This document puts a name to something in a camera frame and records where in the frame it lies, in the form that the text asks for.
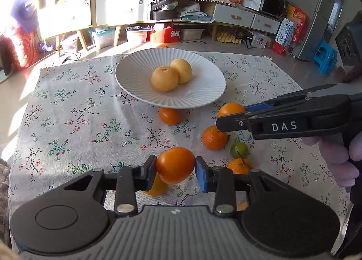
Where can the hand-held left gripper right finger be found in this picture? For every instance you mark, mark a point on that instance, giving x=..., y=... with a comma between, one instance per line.
x=201, y=176

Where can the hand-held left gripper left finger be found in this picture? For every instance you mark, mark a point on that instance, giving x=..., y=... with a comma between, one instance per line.
x=150, y=169

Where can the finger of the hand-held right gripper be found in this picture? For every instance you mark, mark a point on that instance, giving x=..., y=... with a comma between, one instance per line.
x=232, y=124
x=257, y=106

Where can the small smooth orange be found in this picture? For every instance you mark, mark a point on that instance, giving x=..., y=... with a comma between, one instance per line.
x=230, y=109
x=175, y=165
x=169, y=117

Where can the yellow orange fruit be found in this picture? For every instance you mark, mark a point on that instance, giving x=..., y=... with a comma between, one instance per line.
x=157, y=189

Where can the orange mandarin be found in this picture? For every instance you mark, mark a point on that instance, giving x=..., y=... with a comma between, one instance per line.
x=237, y=166
x=215, y=137

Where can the green mandarin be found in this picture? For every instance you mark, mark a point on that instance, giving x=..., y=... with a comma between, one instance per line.
x=239, y=150

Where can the white ribbed plate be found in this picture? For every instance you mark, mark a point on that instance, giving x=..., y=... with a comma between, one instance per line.
x=198, y=84

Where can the large pale yellow orange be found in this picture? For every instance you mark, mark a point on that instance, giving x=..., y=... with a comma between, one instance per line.
x=164, y=79
x=183, y=69

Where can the person's right hand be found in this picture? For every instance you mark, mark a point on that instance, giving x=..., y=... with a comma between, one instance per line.
x=339, y=164

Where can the small red box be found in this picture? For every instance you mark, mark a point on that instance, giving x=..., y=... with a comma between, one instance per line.
x=280, y=48

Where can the blue plastic stool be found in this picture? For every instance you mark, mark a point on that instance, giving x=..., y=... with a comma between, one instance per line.
x=325, y=53

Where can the white printed box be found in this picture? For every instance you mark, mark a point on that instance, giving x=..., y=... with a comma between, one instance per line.
x=260, y=40

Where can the yellow egg tray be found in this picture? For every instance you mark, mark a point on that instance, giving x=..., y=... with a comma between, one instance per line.
x=228, y=38

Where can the blue white carton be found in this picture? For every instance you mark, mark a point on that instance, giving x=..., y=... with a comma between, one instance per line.
x=284, y=31

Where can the floral tablecloth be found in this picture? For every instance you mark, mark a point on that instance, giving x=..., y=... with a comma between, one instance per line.
x=84, y=113

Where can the low cabinet with white drawers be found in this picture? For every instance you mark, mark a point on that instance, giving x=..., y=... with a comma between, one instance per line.
x=234, y=15

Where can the red gift box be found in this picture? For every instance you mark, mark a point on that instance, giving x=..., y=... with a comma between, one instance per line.
x=298, y=17

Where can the silver fridge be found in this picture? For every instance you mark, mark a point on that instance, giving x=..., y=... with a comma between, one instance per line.
x=316, y=17

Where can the black microwave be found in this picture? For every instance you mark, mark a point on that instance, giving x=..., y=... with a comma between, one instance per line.
x=273, y=4

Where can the pile of papers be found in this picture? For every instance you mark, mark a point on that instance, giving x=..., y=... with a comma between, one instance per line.
x=195, y=12

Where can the dark lid storage box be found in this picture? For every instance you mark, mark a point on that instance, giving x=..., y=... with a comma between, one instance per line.
x=138, y=35

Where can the black tray case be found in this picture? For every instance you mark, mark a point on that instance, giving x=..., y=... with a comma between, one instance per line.
x=162, y=14

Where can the power adapter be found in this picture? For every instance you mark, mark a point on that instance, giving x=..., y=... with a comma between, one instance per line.
x=66, y=59

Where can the blue lid storage box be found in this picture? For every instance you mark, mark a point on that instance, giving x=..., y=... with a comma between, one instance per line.
x=102, y=38

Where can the brown knitted blanket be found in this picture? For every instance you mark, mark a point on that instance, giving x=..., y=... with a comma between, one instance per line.
x=4, y=192

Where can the small clear storage box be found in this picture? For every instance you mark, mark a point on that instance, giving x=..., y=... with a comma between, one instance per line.
x=69, y=43

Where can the wooden shelf cabinet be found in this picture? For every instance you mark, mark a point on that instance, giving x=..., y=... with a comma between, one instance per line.
x=124, y=8

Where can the purple toy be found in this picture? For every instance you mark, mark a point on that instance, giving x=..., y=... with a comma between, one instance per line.
x=45, y=47

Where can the red printed bag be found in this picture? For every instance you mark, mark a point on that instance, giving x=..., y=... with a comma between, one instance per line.
x=24, y=51

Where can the grey standing panel heater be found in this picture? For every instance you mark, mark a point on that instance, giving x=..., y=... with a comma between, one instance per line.
x=5, y=59

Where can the purple bag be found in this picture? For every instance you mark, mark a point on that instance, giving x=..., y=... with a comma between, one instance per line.
x=24, y=15

